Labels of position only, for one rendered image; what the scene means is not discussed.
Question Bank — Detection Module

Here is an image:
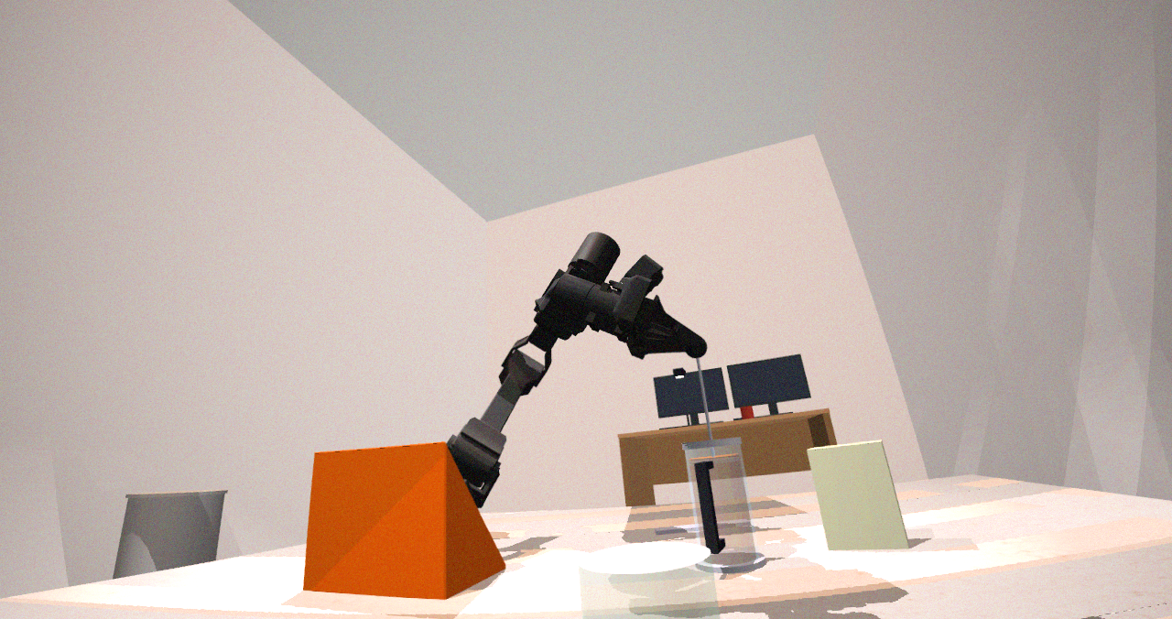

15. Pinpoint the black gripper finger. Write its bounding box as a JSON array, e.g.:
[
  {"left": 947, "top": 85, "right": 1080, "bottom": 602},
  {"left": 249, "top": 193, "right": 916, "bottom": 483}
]
[
  {"left": 643, "top": 343, "right": 684, "bottom": 355},
  {"left": 638, "top": 294, "right": 702, "bottom": 346}
]

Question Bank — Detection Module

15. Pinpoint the pale yellow rectangular block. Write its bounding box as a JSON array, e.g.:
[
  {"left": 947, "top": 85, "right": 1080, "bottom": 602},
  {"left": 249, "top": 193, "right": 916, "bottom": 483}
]
[{"left": 808, "top": 440, "right": 909, "bottom": 550}]

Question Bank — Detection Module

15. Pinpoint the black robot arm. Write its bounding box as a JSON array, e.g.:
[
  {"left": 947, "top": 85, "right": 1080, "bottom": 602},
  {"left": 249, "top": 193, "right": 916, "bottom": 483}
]
[{"left": 447, "top": 232, "right": 665, "bottom": 508}]

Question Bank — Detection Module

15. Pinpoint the glass french press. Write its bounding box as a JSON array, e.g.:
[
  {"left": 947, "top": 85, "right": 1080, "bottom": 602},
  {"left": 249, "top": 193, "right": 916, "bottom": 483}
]
[{"left": 682, "top": 339, "right": 766, "bottom": 573}]

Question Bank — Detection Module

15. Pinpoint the white cylinder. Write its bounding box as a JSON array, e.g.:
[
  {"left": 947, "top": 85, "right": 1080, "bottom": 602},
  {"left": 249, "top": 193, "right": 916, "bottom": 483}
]
[{"left": 578, "top": 542, "right": 721, "bottom": 619}]

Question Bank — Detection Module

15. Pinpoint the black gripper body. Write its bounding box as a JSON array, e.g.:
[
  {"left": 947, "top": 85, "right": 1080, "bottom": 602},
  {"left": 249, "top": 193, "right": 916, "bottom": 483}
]
[{"left": 581, "top": 276, "right": 654, "bottom": 360}]

